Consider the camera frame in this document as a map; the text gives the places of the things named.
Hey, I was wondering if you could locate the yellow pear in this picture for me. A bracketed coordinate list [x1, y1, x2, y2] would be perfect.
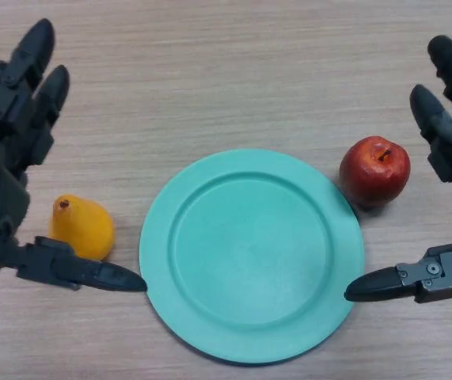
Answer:
[47, 193, 116, 262]

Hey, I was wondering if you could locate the green round plate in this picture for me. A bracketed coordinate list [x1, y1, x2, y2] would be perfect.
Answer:
[139, 148, 366, 365]

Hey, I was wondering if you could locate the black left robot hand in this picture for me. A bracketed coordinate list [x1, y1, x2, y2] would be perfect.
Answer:
[0, 17, 148, 294]

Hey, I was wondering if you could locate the red apple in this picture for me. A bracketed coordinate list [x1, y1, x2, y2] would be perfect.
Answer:
[339, 135, 412, 210]

